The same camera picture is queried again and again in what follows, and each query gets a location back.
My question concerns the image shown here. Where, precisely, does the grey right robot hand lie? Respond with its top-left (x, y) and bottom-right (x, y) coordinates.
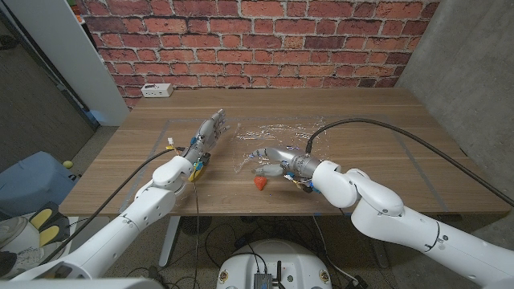
top-left (247, 145), bottom-right (323, 181)

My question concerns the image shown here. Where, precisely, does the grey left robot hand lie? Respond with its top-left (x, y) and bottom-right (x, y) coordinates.
top-left (182, 108), bottom-right (231, 165)

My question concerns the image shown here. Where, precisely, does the clear plastic wrap sheet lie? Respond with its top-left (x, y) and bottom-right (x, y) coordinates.
top-left (231, 118), bottom-right (334, 174)

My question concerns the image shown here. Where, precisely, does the yellow toy banana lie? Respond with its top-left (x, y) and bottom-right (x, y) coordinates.
top-left (188, 163), bottom-right (208, 183)

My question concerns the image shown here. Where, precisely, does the white power outlet box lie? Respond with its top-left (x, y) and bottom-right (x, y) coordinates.
top-left (140, 83), bottom-right (174, 99)

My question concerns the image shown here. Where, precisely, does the black round floor disc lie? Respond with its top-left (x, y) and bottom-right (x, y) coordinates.
top-left (179, 216), bottom-right (213, 236)

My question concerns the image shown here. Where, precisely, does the white robot torso base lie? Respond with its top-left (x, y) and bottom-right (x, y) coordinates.
top-left (215, 238), bottom-right (333, 289)

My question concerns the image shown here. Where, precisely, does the red brick print backdrop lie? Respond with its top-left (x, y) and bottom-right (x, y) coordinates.
top-left (75, 0), bottom-right (441, 109)

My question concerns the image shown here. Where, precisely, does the metal table leg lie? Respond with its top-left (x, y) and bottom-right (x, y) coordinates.
top-left (369, 239), bottom-right (390, 269)
top-left (158, 215), bottom-right (182, 267)

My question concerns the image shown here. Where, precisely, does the grey box on torso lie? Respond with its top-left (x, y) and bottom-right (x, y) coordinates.
top-left (252, 271), bottom-right (274, 289)

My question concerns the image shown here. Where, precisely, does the white flat board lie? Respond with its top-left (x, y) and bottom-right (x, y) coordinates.
top-left (66, 216), bottom-right (106, 242)

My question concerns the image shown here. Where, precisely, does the white upright panel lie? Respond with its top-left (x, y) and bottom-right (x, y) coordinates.
top-left (2, 0), bottom-right (130, 128)

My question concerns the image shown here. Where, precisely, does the blue plastic bin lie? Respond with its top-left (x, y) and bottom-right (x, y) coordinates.
top-left (0, 150), bottom-right (80, 220)

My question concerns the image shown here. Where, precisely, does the black and yellow glove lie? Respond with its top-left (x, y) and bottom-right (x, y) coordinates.
top-left (27, 201), bottom-right (71, 248)

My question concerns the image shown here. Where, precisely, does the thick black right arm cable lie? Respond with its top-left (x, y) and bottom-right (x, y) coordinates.
top-left (305, 117), bottom-right (514, 209)

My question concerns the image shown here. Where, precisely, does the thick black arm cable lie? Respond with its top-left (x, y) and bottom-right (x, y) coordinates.
top-left (38, 146), bottom-right (186, 266)
top-left (305, 117), bottom-right (514, 209)

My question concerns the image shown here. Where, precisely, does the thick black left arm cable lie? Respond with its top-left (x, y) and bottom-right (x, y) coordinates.
top-left (38, 146), bottom-right (186, 266)

